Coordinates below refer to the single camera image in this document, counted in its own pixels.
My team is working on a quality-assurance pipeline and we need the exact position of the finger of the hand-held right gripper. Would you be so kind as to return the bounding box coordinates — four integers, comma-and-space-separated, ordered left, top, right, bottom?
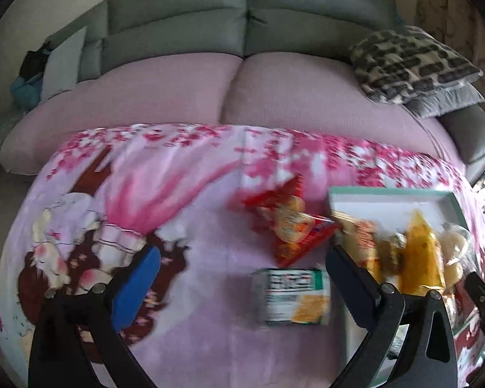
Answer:
464, 272, 485, 340

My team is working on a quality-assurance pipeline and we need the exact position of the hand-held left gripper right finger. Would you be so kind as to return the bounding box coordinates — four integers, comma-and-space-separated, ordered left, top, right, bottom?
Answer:
325, 246, 458, 388

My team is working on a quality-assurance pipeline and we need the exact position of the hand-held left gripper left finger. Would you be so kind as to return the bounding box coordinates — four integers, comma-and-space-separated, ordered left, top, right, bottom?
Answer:
28, 246, 162, 388

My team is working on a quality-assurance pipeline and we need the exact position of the red white snack packet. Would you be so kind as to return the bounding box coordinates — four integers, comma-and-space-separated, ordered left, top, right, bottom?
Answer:
453, 311, 485, 356

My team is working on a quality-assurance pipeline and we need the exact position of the orange yellow snack packet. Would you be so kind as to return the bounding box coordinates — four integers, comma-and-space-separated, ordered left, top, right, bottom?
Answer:
335, 216, 384, 287

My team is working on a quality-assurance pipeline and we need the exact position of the brown snack packet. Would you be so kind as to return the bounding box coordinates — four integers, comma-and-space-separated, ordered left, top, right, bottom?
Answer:
378, 232, 407, 275

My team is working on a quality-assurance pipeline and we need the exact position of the green white cracker packet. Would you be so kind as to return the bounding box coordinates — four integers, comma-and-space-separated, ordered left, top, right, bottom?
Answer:
253, 267, 332, 328

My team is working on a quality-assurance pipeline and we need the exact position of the bun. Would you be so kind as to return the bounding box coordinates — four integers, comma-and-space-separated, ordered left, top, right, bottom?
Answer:
438, 224, 475, 287

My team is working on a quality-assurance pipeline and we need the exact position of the teal cardboard tray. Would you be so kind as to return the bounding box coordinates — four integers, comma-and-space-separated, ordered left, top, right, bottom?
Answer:
327, 186, 469, 386

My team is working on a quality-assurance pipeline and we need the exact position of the pink printed blanket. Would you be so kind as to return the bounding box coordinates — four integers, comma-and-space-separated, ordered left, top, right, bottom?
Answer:
0, 123, 485, 388

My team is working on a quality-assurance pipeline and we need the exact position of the large red snack packet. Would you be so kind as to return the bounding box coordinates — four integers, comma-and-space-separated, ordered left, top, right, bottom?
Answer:
242, 174, 320, 251

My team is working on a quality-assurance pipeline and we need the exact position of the pink sofa cover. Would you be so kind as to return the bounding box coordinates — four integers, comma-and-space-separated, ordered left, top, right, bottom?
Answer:
0, 50, 467, 176

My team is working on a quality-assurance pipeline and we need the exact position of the black patterned pillow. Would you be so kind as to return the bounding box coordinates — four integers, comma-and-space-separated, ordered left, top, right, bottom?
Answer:
350, 28, 483, 105

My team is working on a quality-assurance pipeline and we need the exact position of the blue cloth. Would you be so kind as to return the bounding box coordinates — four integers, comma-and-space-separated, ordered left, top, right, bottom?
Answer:
10, 75, 43, 110

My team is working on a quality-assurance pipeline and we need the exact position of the light grey pillow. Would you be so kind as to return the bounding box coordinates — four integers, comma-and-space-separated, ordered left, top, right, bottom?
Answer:
40, 26, 89, 102

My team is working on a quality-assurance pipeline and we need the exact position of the dark cloth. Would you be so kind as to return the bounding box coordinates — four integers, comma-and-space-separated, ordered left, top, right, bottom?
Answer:
19, 46, 51, 79

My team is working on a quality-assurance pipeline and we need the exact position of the grey green sofa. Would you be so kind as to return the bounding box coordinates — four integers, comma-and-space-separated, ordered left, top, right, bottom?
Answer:
44, 0, 485, 187

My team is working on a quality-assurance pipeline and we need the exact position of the beige patterned curtain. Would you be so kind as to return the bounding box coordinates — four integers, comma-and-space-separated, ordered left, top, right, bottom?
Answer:
412, 0, 485, 61

